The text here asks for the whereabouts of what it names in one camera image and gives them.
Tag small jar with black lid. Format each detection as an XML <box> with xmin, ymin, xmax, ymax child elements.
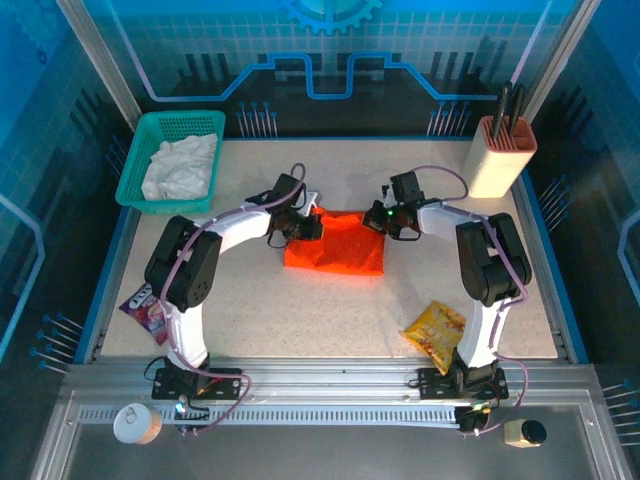
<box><xmin>503</xmin><ymin>418</ymin><xmax>547</xmax><ymax>447</ymax></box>

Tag aluminium mounting rail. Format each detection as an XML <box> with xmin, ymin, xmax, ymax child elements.
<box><xmin>64</xmin><ymin>357</ymin><xmax>599</xmax><ymax>401</ymax></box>

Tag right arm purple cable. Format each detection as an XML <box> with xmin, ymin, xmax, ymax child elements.
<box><xmin>414</xmin><ymin>164</ymin><xmax>531</xmax><ymax>436</ymax></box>

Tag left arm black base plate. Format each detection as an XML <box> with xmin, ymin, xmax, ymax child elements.
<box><xmin>151</xmin><ymin>367</ymin><xmax>246</xmax><ymax>401</ymax></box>

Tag white t-shirt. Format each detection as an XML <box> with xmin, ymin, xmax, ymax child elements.
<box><xmin>141</xmin><ymin>133</ymin><xmax>219</xmax><ymax>201</ymax></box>

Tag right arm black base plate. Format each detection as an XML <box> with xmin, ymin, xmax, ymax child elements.
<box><xmin>417</xmin><ymin>367</ymin><xmax>510</xmax><ymax>401</ymax></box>

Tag slotted grey cable duct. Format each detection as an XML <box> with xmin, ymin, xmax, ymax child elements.
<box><xmin>78</xmin><ymin>405</ymin><xmax>461</xmax><ymax>427</ymax></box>

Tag orange t-shirt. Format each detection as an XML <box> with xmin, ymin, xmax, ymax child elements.
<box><xmin>283</xmin><ymin>209</ymin><xmax>387</xmax><ymax>278</ymax></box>

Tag aluminium frame post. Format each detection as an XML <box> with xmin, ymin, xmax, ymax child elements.
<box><xmin>524</xmin><ymin>0</ymin><xmax>601</xmax><ymax>121</ymax></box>
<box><xmin>54</xmin><ymin>0</ymin><xmax>146</xmax><ymax>119</ymax></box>

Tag green plastic basket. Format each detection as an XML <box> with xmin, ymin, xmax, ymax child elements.
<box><xmin>115</xmin><ymin>109</ymin><xmax>227</xmax><ymax>216</ymax></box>

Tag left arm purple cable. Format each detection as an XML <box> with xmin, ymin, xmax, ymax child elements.
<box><xmin>159</xmin><ymin>162</ymin><xmax>307</xmax><ymax>437</ymax></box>

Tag beige knife block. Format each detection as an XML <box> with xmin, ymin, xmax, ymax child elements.
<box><xmin>460</xmin><ymin>115</ymin><xmax>539</xmax><ymax>200</ymax></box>

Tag tin can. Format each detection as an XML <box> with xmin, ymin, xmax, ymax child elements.
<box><xmin>112</xmin><ymin>403</ymin><xmax>164</xmax><ymax>445</ymax></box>

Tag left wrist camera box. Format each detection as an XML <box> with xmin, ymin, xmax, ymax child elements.
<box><xmin>299</xmin><ymin>188</ymin><xmax>322</xmax><ymax>217</ymax></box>

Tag black handled knife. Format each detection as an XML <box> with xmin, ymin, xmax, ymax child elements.
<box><xmin>507</xmin><ymin>84</ymin><xmax>527</xmax><ymax>139</ymax></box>
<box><xmin>492</xmin><ymin>82</ymin><xmax>511</xmax><ymax>141</ymax></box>

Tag purple snack packet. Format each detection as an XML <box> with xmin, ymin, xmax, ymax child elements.
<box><xmin>118</xmin><ymin>282</ymin><xmax>171</xmax><ymax>347</ymax></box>

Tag yellow snack bag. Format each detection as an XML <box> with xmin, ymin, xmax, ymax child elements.
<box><xmin>402</xmin><ymin>299</ymin><xmax>469</xmax><ymax>376</ymax></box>

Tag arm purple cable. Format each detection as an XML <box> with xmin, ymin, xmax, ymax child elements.
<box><xmin>159</xmin><ymin>162</ymin><xmax>307</xmax><ymax>437</ymax></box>
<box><xmin>414</xmin><ymin>164</ymin><xmax>531</xmax><ymax>436</ymax></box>

